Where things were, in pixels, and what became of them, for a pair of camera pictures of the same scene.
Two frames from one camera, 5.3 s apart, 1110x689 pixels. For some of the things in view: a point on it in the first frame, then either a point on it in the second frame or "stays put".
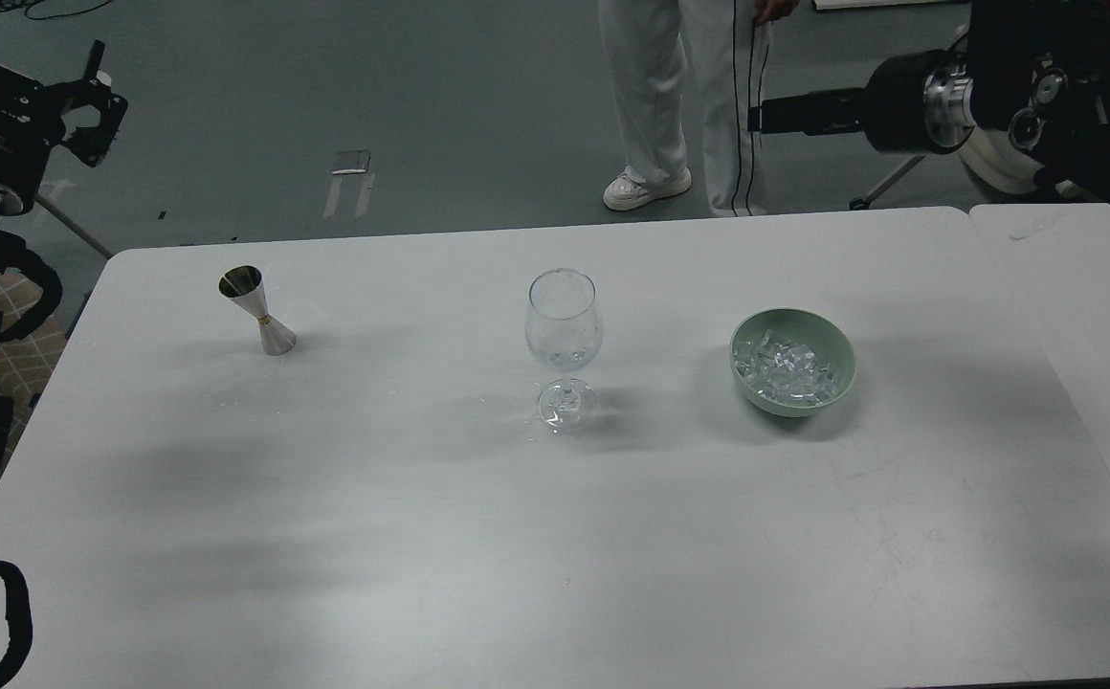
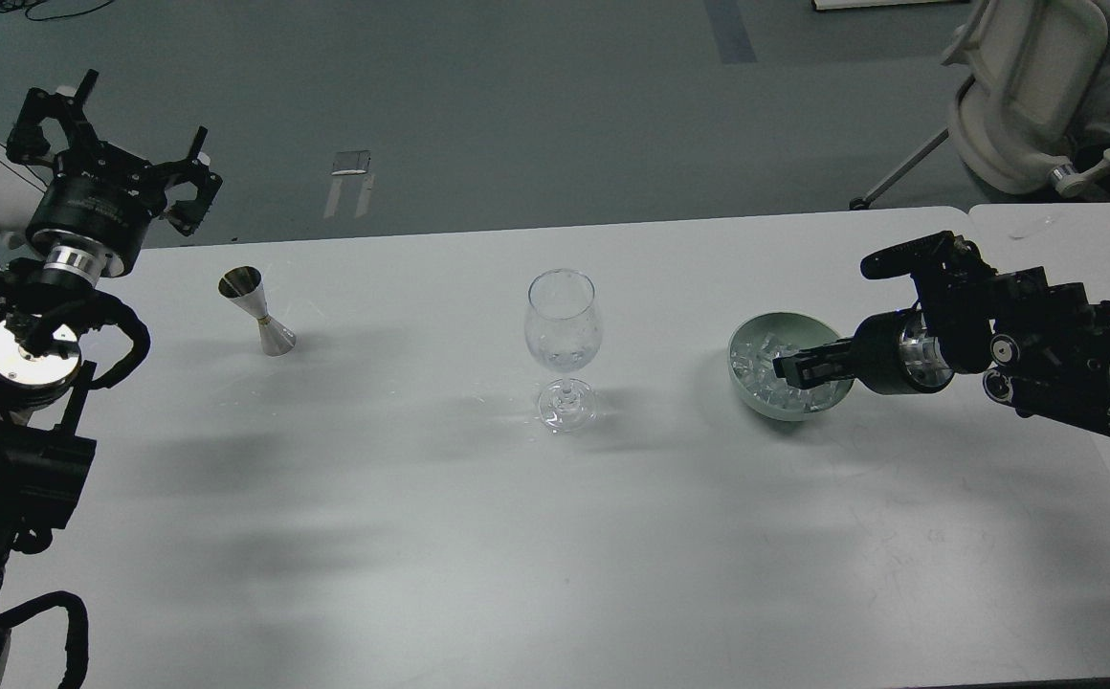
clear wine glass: [564, 325] stays put
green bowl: [792, 362] stays put
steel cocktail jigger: [244, 284] stays put
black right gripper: [920, 101] to [891, 353]
